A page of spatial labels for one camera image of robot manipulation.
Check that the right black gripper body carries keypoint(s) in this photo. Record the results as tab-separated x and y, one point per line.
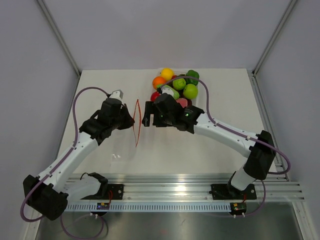
160	120

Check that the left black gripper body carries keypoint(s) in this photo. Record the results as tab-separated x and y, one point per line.
123	121

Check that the green cucumber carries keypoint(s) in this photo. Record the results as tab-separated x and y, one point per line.
176	95

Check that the pink peach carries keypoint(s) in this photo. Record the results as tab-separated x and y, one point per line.
183	102

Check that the clear zip top bag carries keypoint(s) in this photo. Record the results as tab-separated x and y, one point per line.
125	143

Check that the red apple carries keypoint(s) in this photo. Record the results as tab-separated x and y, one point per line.
154	96

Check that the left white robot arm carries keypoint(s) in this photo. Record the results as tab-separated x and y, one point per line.
48	193

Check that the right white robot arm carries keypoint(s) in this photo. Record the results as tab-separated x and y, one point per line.
258	149

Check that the dark purple fruit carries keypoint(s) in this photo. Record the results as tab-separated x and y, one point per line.
190	102

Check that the green lime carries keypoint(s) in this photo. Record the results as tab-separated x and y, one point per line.
179	84

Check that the white plastic basket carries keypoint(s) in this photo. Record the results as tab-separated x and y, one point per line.
179	73

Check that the green apple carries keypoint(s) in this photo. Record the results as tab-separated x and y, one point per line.
190	91

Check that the orange fruit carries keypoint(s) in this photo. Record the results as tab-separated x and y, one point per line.
158	81

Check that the yellow lemon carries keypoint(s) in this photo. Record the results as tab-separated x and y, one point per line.
167	73

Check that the green bell pepper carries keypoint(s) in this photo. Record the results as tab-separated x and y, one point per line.
192	77

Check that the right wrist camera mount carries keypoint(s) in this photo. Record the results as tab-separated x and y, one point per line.
168	90

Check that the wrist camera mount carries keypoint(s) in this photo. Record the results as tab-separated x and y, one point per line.
168	90
117	94

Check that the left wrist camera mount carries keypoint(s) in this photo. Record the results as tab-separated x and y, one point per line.
117	94

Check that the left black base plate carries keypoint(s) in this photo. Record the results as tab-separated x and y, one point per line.
113	192

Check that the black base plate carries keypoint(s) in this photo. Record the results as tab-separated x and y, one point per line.
224	191
113	192

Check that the aluminium mounting rail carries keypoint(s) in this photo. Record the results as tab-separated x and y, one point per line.
195	187

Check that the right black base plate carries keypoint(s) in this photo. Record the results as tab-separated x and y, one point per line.
224	191

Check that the white slotted cable duct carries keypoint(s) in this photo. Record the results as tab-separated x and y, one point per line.
149	207

